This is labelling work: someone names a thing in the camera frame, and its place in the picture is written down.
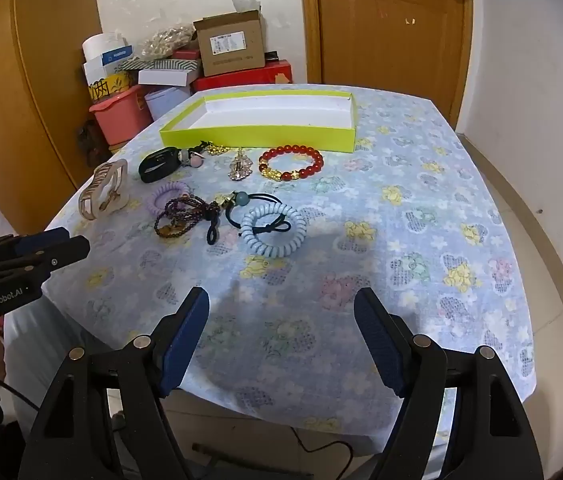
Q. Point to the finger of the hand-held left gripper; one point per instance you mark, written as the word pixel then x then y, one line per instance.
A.
pixel 44 240
pixel 61 255

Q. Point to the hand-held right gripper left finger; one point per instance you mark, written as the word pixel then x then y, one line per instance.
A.
pixel 186 340

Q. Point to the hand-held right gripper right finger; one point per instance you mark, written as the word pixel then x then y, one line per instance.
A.
pixel 379 345

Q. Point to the lime green shallow box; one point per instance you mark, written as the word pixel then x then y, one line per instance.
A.
pixel 261 135

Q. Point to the brown bag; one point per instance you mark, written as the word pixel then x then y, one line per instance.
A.
pixel 91 140

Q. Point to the pink plastic bin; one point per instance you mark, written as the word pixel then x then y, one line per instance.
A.
pixel 121 120

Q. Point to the wooden wardrobe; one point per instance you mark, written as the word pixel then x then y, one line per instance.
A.
pixel 26 85

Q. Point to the yellow patterned box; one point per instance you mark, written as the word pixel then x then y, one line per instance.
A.
pixel 109 87

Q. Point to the rhinestone brooch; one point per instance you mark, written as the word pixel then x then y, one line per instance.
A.
pixel 240 167

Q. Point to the light blue container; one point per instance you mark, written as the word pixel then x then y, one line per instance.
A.
pixel 164 102

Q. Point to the gold flower charm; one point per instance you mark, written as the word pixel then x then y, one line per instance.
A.
pixel 217 149

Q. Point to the white box blue label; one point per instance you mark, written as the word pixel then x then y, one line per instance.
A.
pixel 111 60

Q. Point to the white flat box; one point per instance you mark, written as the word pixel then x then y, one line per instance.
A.
pixel 166 77

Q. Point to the white paper roll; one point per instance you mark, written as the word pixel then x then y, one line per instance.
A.
pixel 101 42

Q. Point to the green striped flat box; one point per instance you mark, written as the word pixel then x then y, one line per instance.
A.
pixel 161 64

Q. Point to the clear bag of shells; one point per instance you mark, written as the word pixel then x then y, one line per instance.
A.
pixel 166 42

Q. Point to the small dark red box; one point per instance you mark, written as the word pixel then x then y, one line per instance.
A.
pixel 186 53

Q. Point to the large red gift box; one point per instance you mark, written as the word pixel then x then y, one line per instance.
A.
pixel 241 79

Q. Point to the open cardboard box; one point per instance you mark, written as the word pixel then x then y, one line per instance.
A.
pixel 231 50

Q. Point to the small black item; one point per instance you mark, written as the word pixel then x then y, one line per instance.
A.
pixel 271 56

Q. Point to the wooden door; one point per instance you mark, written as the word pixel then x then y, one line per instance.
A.
pixel 391 35

